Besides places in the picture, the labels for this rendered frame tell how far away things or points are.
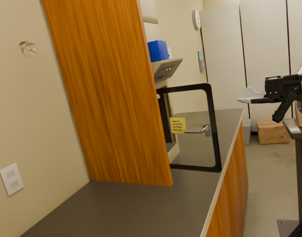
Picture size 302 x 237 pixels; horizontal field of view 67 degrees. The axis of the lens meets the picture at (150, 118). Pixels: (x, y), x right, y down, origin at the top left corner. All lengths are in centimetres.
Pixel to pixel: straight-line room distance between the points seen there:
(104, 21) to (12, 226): 93
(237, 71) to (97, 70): 322
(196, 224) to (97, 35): 86
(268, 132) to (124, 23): 321
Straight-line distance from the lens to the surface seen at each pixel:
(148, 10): 131
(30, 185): 118
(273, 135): 394
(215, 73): 415
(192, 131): 98
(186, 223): 91
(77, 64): 119
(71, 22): 120
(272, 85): 88
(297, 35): 408
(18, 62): 118
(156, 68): 105
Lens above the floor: 150
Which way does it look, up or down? 13 degrees down
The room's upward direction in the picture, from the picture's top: 11 degrees counter-clockwise
